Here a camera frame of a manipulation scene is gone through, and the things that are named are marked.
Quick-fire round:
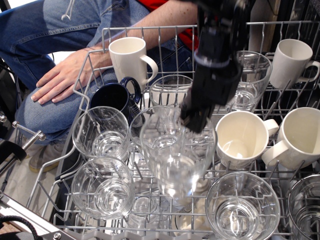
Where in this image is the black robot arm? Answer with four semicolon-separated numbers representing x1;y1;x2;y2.
180;0;255;133

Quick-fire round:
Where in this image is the white mug centre right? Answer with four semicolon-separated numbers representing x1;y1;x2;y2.
215;111;279;170

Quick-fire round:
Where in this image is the black braided cable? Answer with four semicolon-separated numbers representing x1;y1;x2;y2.
0;214;41;240

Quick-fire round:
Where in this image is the grey wire dishwasher rack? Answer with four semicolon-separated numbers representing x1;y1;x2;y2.
26;20;320;240

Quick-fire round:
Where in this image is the clear glass cup right edge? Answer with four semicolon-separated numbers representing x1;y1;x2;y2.
287;174;320;240

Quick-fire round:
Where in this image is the white mug far right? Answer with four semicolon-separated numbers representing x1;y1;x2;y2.
261;107;320;170

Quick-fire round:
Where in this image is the grey shoe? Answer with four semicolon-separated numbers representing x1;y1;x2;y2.
27;142;64;173

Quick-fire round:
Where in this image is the tall white mug back left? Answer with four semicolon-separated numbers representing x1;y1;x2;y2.
108;37;159;91

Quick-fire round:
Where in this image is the white mug back right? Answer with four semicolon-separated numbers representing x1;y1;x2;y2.
269;39;320;90

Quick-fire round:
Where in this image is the metal clamp with black handle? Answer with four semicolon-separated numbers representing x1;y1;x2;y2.
0;121;46;177

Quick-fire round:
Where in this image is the dark blue mug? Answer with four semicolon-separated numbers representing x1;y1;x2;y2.
88;77;141;138

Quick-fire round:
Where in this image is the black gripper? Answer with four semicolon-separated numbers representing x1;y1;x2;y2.
180;51;243;133

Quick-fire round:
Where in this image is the person's bare hand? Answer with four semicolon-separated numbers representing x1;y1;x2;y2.
30;48;90;105

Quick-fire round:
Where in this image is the clear glass cup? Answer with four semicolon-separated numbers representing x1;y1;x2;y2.
70;156;135;220
129;106;160;156
139;105;217;201
72;106;130;163
205;172;281;240
149;74;193;107
225;50;273;113

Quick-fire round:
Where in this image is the person's bare forearm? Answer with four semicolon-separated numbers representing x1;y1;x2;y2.
87;0;200;72

